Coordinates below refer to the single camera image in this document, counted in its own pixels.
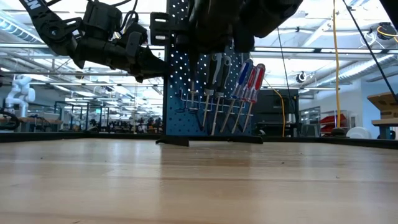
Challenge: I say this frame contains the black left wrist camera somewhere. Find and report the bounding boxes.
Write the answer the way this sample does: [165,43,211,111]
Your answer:
[83,0,123,32]

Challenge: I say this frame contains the black ceiling cable reel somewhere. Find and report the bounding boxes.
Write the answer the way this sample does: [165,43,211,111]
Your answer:
[369,21,398,43]

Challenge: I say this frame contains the black cable loop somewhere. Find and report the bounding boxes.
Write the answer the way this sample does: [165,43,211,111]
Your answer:
[0,110,21,131]

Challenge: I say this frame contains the small black ceiling reel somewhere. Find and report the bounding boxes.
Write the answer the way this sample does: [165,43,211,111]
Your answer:
[295,70,308,84]

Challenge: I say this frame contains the black cabinet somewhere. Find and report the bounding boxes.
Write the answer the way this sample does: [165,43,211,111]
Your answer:
[253,88,300,137]

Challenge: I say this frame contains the black table frame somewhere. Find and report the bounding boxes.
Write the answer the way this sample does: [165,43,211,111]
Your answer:
[0,131,398,149]

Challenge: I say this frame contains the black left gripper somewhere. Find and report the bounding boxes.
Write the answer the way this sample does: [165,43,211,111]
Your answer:
[73,23,170,84]

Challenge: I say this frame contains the short chrome hook rail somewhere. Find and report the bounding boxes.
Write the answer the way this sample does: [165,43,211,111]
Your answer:
[178,88,254,118]

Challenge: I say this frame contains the black cord base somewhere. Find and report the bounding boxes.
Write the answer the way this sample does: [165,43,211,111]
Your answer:
[330,127,348,137]

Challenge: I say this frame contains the black metal pegboard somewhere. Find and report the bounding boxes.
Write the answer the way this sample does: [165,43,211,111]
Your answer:
[155,0,264,147]

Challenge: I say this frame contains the white round object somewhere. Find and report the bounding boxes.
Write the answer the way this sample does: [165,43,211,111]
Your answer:
[346,126,373,140]

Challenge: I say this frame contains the cardboard box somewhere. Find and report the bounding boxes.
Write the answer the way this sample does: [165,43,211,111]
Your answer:
[367,91,398,119]

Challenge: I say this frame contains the thin yellow cable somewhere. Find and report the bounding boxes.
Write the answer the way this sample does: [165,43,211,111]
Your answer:
[264,77,286,138]

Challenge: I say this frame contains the red storage bins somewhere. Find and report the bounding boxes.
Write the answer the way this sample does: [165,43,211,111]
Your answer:
[319,113,348,134]

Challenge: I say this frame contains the black plastic pegboard bin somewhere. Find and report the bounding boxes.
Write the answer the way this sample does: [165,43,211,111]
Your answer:
[149,11,190,47]

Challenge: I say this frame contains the long black cable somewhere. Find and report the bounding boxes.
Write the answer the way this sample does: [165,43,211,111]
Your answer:
[341,0,398,103]

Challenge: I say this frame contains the yellow cord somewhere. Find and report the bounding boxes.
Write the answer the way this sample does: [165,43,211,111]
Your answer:
[331,0,342,129]

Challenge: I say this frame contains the wooden side table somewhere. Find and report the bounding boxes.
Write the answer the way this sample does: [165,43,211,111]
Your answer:
[371,118,398,140]

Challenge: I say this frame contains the large red-handled flathead screwdriver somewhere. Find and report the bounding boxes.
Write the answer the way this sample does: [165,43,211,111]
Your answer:
[241,63,267,134]

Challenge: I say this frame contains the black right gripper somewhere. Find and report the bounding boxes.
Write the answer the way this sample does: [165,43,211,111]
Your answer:
[186,0,259,54]

